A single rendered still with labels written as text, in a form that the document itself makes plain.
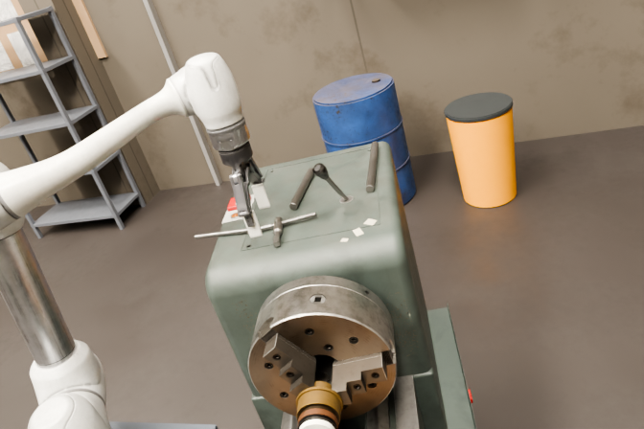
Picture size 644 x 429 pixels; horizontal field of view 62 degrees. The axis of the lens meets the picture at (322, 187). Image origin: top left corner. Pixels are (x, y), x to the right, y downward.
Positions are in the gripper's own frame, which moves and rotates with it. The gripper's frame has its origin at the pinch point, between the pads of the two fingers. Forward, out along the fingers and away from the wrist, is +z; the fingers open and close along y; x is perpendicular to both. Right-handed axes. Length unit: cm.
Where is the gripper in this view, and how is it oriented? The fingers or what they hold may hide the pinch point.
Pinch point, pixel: (260, 217)
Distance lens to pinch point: 134.1
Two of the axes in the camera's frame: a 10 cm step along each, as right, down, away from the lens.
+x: 9.7, -2.0, -1.7
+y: -0.5, 4.7, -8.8
